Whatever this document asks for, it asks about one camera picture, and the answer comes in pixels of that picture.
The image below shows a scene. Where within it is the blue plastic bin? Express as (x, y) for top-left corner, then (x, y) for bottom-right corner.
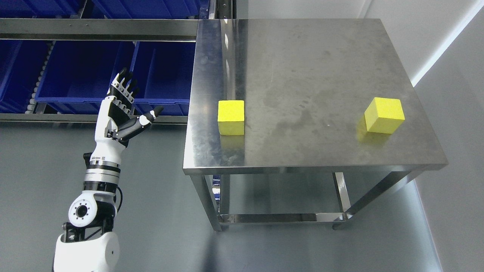
(131, 42), (195, 116)
(93, 0), (209, 19)
(35, 41), (135, 115)
(0, 0), (81, 18)
(0, 40), (48, 113)

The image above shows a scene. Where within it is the yellow foam block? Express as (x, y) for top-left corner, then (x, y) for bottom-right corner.
(217, 100), (245, 136)
(364, 97), (406, 134)

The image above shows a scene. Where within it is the steel shelf rack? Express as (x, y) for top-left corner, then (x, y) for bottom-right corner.
(0, 0), (237, 125)

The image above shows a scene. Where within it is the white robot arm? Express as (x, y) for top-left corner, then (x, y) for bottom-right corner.
(52, 153), (121, 272)

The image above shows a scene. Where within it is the stainless steel table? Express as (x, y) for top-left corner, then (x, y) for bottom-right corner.
(183, 19), (448, 231)

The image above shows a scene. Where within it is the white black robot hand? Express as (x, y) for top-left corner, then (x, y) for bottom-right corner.
(84, 67), (164, 166)

